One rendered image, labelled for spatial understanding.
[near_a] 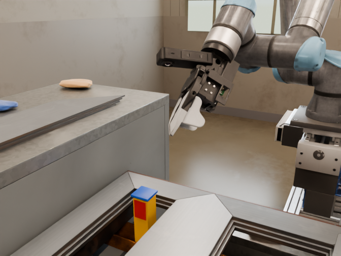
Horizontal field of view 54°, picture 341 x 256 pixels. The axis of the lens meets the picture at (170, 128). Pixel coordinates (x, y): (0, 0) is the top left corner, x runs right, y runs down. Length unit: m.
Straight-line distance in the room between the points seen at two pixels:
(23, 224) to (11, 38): 2.20
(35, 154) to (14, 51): 2.14
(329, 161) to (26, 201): 0.91
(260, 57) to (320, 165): 0.50
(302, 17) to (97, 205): 0.75
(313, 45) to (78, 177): 0.74
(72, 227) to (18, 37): 2.27
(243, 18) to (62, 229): 0.70
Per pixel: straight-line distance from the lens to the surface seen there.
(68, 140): 1.00
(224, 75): 0.71
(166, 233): 0.92
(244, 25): 0.77
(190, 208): 1.02
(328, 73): 1.24
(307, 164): 1.19
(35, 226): 1.01
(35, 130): 1.06
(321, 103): 1.26
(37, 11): 3.19
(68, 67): 3.42
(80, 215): 1.02
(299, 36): 0.81
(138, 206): 1.02
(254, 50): 0.82
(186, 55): 0.68
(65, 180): 1.03
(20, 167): 0.91
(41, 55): 3.19
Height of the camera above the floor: 1.41
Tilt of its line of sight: 20 degrees down
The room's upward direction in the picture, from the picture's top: straight up
